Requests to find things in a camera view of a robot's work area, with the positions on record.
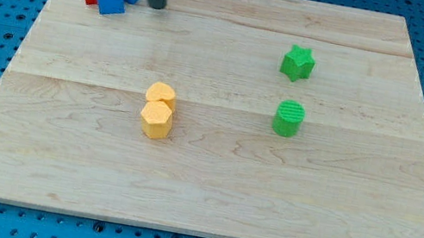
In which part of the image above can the yellow hexagon block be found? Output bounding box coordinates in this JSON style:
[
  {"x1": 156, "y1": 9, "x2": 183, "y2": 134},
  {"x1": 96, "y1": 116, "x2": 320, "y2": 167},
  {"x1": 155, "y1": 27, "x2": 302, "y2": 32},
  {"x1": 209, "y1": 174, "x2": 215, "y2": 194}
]
[{"x1": 140, "y1": 101, "x2": 173, "y2": 139}]

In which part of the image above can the yellow heart block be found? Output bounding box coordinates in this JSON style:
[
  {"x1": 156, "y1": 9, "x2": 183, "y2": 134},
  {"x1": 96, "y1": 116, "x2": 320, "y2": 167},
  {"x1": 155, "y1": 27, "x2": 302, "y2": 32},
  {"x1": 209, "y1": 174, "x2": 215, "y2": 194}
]
[{"x1": 145, "y1": 81, "x2": 177, "y2": 111}]

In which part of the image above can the wooden board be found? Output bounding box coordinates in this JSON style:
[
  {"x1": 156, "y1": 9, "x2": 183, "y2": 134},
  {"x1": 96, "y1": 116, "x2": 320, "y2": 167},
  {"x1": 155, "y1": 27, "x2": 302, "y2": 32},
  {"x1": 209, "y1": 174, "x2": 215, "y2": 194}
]
[{"x1": 0, "y1": 0, "x2": 424, "y2": 238}]

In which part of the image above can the green cylinder block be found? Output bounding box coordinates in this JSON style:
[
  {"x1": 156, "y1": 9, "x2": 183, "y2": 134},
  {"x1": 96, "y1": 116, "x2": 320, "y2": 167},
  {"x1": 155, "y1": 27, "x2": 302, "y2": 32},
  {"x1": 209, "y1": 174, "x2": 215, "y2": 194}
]
[{"x1": 272, "y1": 100, "x2": 306, "y2": 138}]

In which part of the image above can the green star block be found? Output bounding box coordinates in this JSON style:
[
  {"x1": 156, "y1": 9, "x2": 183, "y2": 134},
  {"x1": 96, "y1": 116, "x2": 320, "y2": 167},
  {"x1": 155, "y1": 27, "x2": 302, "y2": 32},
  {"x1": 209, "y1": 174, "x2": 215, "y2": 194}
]
[{"x1": 279, "y1": 44, "x2": 316, "y2": 82}]

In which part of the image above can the blue cube block front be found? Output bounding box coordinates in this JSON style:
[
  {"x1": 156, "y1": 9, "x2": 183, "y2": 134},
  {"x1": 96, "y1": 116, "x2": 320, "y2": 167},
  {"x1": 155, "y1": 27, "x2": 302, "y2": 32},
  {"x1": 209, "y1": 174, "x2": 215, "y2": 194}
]
[{"x1": 97, "y1": 0, "x2": 125, "y2": 15}]

